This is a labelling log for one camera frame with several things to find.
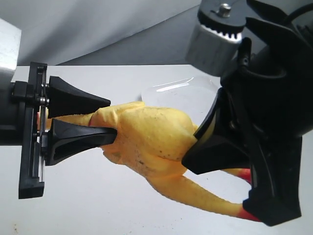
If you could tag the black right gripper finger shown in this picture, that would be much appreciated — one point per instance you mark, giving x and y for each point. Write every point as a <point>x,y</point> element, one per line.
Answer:
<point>216,152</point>

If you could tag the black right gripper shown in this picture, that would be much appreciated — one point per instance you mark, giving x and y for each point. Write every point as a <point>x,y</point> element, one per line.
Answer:
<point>270,101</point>

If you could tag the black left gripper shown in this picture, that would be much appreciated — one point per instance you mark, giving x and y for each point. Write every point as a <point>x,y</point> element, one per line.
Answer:
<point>30,129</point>

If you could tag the yellow rubber chicken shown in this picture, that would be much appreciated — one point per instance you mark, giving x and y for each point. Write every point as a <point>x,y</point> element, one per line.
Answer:
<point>152,141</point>

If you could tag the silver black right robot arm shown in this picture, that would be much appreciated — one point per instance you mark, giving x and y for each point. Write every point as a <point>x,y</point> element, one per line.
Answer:
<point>217,37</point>

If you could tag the white square plate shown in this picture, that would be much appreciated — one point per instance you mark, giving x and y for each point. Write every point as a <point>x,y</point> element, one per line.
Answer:
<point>193,96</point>

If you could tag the grey fabric backdrop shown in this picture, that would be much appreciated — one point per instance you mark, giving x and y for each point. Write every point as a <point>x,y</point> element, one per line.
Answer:
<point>68,29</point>

